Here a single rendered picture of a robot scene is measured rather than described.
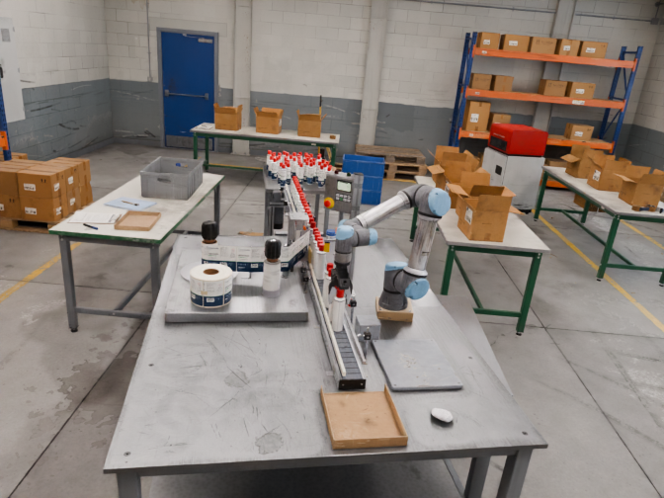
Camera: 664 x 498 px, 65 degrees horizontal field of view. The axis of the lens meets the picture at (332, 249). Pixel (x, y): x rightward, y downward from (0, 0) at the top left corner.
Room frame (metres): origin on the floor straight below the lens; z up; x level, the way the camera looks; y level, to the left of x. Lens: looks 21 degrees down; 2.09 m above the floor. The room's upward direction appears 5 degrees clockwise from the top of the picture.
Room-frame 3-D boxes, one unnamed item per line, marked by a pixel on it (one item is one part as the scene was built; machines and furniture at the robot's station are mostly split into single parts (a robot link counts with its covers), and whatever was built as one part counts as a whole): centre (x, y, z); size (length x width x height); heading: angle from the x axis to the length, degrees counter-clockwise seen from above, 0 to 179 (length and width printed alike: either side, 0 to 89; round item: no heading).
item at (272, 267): (2.42, 0.29, 1.03); 0.09 x 0.09 x 0.30
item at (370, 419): (1.57, -0.16, 0.85); 0.30 x 0.26 x 0.04; 11
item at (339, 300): (2.11, -0.05, 0.98); 0.05 x 0.05 x 0.20
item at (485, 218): (4.01, -1.18, 0.97); 0.51 x 0.39 x 0.37; 95
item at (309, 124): (8.17, 0.48, 0.97); 0.48 x 0.47 x 0.37; 2
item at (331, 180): (2.67, -0.03, 1.38); 0.17 x 0.10 x 0.19; 66
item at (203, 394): (2.40, 0.11, 0.82); 2.10 x 1.50 x 0.02; 11
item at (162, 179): (4.44, 1.43, 0.91); 0.60 x 0.40 x 0.22; 3
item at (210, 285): (2.31, 0.57, 0.95); 0.20 x 0.20 x 0.14
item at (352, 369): (2.55, 0.03, 0.86); 1.65 x 0.08 x 0.04; 11
